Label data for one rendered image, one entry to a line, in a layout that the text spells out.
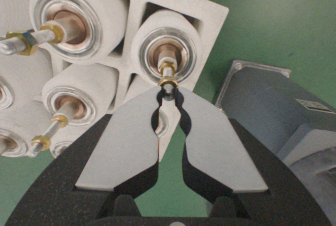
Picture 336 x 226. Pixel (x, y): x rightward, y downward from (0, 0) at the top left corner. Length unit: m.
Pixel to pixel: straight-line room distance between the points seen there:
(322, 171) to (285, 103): 0.12
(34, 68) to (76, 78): 0.09
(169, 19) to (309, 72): 0.54
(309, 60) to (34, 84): 0.68
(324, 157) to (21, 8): 0.45
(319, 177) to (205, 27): 0.27
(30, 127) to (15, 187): 0.88
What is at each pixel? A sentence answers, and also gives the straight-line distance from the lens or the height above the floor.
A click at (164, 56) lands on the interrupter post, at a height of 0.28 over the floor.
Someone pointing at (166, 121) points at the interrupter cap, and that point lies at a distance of 0.26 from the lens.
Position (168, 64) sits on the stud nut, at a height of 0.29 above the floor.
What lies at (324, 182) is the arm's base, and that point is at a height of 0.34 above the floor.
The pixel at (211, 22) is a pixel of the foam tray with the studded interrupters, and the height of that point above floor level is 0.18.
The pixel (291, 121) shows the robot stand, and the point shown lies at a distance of 0.34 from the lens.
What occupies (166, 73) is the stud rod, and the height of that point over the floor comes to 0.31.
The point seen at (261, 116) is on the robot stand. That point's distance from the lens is 0.38.
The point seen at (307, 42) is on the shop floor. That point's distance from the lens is 0.61.
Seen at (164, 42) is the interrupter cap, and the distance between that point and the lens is 0.20.
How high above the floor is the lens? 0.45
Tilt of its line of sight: 57 degrees down
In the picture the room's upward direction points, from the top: 179 degrees clockwise
